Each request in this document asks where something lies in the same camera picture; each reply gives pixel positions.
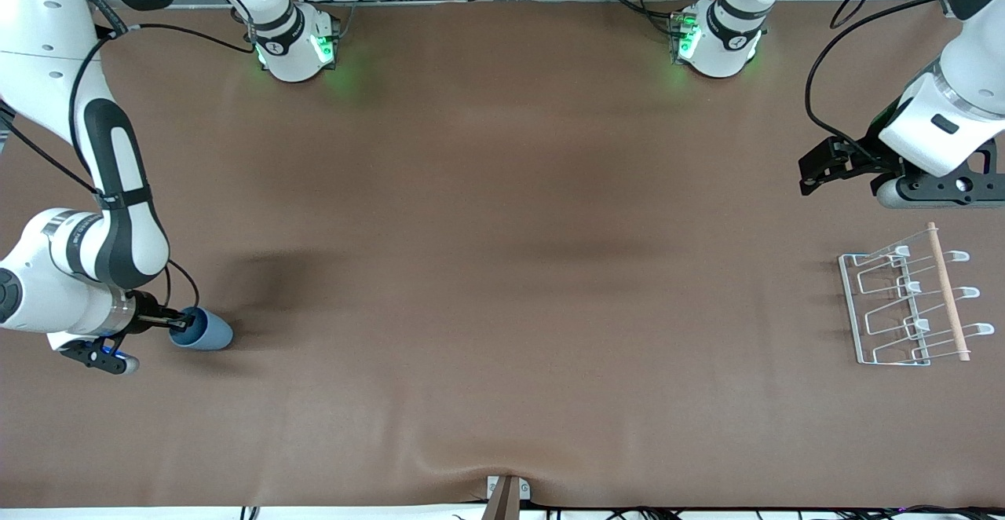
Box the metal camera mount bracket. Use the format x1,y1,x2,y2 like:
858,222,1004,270
483,474,532,520

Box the white wire cup rack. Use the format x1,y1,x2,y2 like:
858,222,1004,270
838,222,996,366

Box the brown table mat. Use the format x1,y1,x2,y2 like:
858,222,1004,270
0,0,1005,509

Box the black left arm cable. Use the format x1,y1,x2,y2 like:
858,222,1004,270
805,0,955,145

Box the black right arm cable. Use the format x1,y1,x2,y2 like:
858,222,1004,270
0,21,256,313

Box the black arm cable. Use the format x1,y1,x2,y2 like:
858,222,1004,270
0,21,256,313
805,0,955,145

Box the blue plastic cup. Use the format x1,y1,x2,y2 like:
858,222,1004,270
169,306,234,350

